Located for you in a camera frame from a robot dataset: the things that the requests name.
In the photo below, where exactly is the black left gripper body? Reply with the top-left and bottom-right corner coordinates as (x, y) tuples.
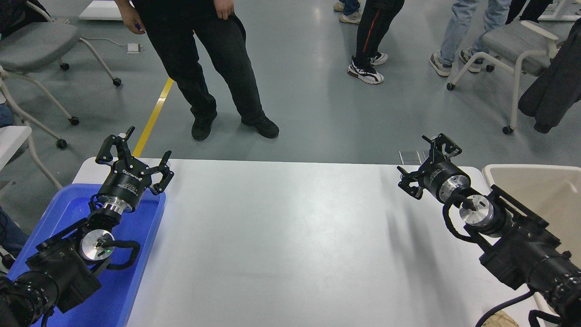
(98, 159), (153, 212)

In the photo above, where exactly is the blue plastic tray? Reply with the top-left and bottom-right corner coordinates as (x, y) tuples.
(7, 183), (167, 327)

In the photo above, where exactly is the dark patterned jacket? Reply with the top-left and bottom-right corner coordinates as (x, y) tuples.
(0, 0), (51, 36)

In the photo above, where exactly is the person's left hand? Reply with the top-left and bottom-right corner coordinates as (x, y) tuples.
(213, 0), (236, 20)

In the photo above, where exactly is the white table leg frame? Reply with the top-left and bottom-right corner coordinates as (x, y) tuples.
(539, 0), (581, 22)

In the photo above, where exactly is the person's right hand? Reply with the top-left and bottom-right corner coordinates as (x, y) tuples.
(127, 11), (147, 34)

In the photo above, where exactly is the white wheeled chair frame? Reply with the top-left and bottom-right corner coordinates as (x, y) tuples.
(0, 68), (80, 151)

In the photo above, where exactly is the white flat board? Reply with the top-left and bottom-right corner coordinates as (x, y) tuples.
(79, 0), (124, 21)

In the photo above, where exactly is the black coat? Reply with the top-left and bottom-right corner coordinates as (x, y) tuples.
(518, 18), (581, 134)

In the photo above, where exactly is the metal floor plate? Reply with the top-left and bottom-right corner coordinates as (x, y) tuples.
(399, 150), (425, 166)

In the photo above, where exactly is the white floor cable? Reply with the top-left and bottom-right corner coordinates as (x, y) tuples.
(80, 36), (129, 48)

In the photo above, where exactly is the large pale plastic bin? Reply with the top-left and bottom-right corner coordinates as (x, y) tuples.
(482, 164), (581, 318)

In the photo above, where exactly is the crumpled tan paper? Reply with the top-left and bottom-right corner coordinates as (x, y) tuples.
(481, 311), (520, 327)

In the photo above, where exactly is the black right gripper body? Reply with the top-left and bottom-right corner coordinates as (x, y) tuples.
(419, 159), (468, 201)

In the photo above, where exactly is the grey wheeled chair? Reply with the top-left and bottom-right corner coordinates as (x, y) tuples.
(0, 0), (123, 87)
(446, 20), (564, 135)

